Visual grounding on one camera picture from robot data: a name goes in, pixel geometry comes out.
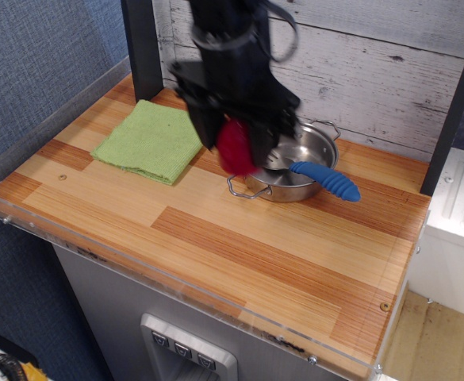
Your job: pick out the white side cabinet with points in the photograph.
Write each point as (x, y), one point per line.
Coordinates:
(437, 268)

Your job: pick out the red toy potato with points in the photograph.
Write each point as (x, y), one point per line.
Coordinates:
(234, 151)

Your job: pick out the yellow object bottom corner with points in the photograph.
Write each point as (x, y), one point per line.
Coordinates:
(32, 373)

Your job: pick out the clear acrylic table guard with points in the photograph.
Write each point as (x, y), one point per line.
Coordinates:
(321, 277)

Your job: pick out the black right vertical post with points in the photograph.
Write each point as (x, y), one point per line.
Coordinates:
(445, 141)

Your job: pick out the blue handled metal spatula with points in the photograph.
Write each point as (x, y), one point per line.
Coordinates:
(331, 180)

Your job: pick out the grey toy fridge cabinet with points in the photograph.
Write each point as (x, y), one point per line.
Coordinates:
(113, 304)

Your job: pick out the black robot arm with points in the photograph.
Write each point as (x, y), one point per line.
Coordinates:
(230, 22)

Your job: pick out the green folded cloth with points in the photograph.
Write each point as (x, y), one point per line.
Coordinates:
(154, 141)

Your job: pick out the silver dispenser button panel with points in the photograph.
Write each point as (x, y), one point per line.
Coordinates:
(176, 354)

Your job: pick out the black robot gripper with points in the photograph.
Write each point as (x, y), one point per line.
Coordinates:
(236, 81)

